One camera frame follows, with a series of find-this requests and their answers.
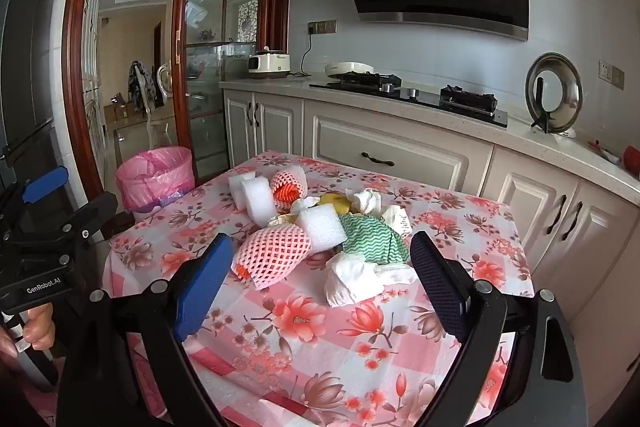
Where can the white wall outlet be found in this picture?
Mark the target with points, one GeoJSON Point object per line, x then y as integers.
{"type": "Point", "coordinates": [611, 73]}

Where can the white crumpled tissue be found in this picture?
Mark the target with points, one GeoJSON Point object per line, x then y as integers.
{"type": "Point", "coordinates": [367, 201]}
{"type": "Point", "coordinates": [305, 204]}

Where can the pink foam net with orange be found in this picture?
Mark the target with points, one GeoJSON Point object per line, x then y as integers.
{"type": "Point", "coordinates": [287, 181]}

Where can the black gas stove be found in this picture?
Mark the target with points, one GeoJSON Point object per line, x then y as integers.
{"type": "Point", "coordinates": [425, 99]}

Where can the red bowl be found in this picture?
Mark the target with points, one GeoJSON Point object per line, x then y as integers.
{"type": "Point", "coordinates": [632, 162]}

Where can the white electric pan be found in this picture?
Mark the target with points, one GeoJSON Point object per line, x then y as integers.
{"type": "Point", "coordinates": [347, 68]}

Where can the white hall cabinet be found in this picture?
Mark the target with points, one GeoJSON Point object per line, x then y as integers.
{"type": "Point", "coordinates": [92, 72]}

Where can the wooden sliding glass door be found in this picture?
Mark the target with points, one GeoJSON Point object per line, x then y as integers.
{"type": "Point", "coordinates": [181, 57]}

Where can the white foam blocks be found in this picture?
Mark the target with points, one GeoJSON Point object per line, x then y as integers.
{"type": "Point", "coordinates": [259, 203]}

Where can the pink floral tablecloth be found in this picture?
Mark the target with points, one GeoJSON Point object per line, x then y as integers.
{"type": "Point", "coordinates": [310, 332]}

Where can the brass wall outlet panel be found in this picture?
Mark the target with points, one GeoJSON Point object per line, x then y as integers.
{"type": "Point", "coordinates": [322, 27]}

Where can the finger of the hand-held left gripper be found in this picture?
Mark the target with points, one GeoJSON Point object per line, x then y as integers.
{"type": "Point", "coordinates": [90, 217]}
{"type": "Point", "coordinates": [45, 184]}

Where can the white paper towel wad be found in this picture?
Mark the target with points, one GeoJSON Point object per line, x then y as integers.
{"type": "Point", "coordinates": [350, 282]}

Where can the steel pot lid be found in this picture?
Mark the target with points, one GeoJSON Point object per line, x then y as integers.
{"type": "Point", "coordinates": [567, 92]}

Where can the small white foam piece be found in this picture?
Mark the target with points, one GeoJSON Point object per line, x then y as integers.
{"type": "Point", "coordinates": [240, 182]}

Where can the white kitchen base cabinet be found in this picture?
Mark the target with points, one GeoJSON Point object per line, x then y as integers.
{"type": "Point", "coordinates": [400, 142]}

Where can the yellow fruit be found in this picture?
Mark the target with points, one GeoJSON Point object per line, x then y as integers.
{"type": "Point", "coordinates": [334, 199]}

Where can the pink foam fruit net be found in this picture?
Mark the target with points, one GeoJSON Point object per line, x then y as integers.
{"type": "Point", "coordinates": [272, 257]}

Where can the cream paper bag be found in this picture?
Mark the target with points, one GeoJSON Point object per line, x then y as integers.
{"type": "Point", "coordinates": [397, 219]}

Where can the white rice cooker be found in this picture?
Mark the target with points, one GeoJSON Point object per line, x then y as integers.
{"type": "Point", "coordinates": [270, 64]}

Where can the dark patterned clothes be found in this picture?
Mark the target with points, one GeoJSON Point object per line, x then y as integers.
{"type": "Point", "coordinates": [137, 82]}

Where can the pink-lined waste bin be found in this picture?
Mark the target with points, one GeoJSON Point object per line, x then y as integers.
{"type": "Point", "coordinates": [155, 177]}

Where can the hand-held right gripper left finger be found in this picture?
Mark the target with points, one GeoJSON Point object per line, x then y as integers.
{"type": "Point", "coordinates": [200, 292]}

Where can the small red utensil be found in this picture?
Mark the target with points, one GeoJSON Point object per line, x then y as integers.
{"type": "Point", "coordinates": [602, 151]}

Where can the white tufted dining chair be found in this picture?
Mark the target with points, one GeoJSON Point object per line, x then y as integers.
{"type": "Point", "coordinates": [164, 79]}

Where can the black lid stand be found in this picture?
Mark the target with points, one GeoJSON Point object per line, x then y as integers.
{"type": "Point", "coordinates": [539, 107]}

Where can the green wavy striped cloth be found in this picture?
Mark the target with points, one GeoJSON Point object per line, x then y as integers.
{"type": "Point", "coordinates": [370, 237]}

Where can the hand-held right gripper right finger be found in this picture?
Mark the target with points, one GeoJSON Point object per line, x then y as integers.
{"type": "Point", "coordinates": [440, 287]}

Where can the person's left hand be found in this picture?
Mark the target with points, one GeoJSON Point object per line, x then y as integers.
{"type": "Point", "coordinates": [40, 327]}

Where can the cardboard boxes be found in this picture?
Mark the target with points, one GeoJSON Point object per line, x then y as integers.
{"type": "Point", "coordinates": [120, 107]}

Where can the white foam block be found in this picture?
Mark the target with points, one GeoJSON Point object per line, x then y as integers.
{"type": "Point", "coordinates": [325, 227]}

